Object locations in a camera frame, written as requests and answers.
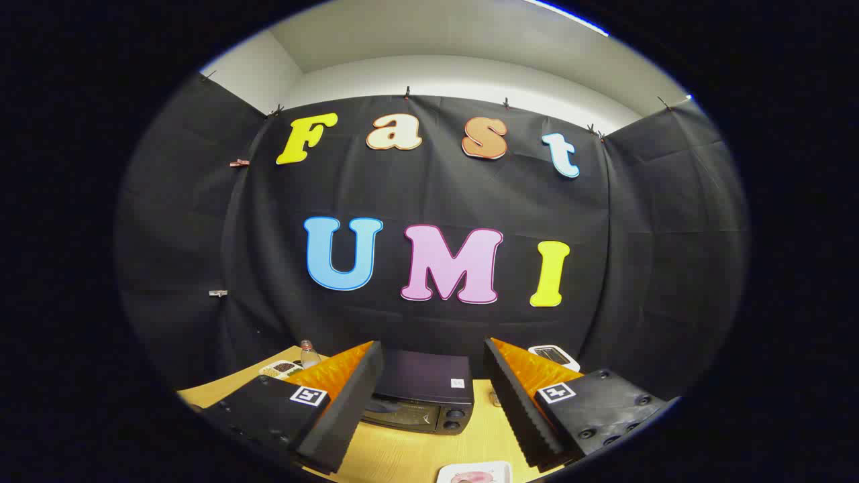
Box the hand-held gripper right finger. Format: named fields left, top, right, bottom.
left=483, top=337, right=672, bottom=472

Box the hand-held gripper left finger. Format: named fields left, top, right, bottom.
left=201, top=340, right=385, bottom=475

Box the black toaster oven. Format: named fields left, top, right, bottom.
left=362, top=349, right=474, bottom=435

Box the white square plate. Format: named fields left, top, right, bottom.
left=436, top=462, right=512, bottom=483

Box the white pop-up toaster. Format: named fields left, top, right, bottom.
left=528, top=344, right=581, bottom=373

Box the white divided bean tray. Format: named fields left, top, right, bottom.
left=259, top=360, right=304, bottom=380

